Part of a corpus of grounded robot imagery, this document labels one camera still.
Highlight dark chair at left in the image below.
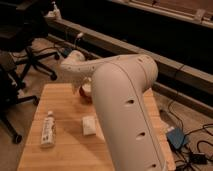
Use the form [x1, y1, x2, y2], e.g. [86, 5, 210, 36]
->
[0, 50, 39, 144]

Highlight black cables on floor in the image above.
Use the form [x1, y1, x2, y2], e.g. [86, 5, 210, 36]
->
[159, 99, 213, 171]

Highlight blue box on floor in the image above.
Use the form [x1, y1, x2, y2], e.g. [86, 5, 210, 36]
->
[166, 127, 189, 150]

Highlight white ceramic cup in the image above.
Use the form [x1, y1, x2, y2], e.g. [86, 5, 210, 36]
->
[82, 84, 91, 94]

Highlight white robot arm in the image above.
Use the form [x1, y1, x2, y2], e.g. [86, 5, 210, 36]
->
[61, 54, 168, 171]

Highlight white rectangular block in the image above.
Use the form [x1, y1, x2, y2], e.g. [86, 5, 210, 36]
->
[82, 116, 96, 136]

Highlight white plastic bottle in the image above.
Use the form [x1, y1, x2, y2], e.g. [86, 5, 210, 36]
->
[41, 111, 56, 148]

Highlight black office chair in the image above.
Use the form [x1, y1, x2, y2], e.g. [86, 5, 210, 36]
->
[0, 0, 59, 80]

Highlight white spray bottle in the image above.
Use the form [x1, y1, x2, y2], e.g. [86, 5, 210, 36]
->
[52, 1, 62, 20]

